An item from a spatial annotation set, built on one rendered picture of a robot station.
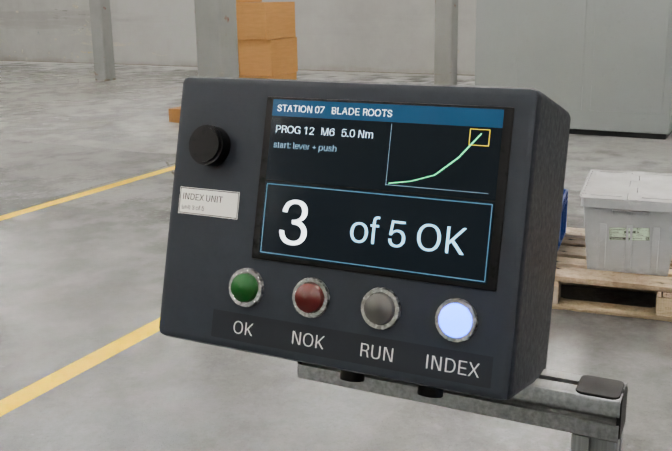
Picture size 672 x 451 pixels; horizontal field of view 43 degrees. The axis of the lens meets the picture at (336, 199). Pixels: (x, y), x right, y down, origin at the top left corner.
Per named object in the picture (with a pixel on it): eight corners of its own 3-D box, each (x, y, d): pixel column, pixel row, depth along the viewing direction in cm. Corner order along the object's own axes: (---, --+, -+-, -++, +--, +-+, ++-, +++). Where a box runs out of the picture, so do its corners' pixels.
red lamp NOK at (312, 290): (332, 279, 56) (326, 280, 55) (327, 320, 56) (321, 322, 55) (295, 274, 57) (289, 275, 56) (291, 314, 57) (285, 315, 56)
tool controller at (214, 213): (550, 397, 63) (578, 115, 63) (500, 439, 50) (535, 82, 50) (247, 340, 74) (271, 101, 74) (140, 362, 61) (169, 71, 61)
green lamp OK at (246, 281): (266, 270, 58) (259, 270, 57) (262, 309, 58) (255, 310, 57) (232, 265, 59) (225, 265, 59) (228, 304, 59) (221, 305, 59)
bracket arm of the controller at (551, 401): (625, 423, 58) (628, 382, 57) (619, 443, 55) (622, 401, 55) (315, 363, 68) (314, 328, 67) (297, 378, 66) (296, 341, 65)
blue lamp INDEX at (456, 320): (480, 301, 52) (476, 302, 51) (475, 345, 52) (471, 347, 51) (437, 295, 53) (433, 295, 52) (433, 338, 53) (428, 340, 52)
